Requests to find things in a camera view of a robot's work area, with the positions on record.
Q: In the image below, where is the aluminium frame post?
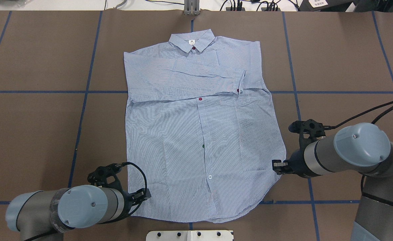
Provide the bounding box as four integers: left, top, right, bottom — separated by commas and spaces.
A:
184, 0, 201, 16

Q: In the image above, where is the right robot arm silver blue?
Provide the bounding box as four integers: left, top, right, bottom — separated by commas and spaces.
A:
272, 119, 393, 241

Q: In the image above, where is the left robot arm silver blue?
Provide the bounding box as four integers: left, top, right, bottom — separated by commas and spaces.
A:
5, 185, 151, 241

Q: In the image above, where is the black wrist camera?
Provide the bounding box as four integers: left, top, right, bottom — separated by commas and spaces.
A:
87, 163, 126, 192
288, 119, 326, 149

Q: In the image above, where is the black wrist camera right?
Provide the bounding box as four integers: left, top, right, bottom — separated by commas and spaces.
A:
288, 119, 326, 149

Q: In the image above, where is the light blue striped shirt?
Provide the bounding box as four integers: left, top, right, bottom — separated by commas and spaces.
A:
123, 29, 286, 223

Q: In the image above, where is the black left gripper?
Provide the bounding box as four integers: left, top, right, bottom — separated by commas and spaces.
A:
119, 188, 152, 218

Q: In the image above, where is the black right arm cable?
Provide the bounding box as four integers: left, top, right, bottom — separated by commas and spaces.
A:
325, 94, 393, 130

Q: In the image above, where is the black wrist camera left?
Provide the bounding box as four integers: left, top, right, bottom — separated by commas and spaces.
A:
87, 163, 126, 192

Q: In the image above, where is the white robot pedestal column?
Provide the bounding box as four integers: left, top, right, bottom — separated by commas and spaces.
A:
146, 230, 234, 241

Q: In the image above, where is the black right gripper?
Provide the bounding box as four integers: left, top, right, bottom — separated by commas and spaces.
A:
272, 150, 308, 177

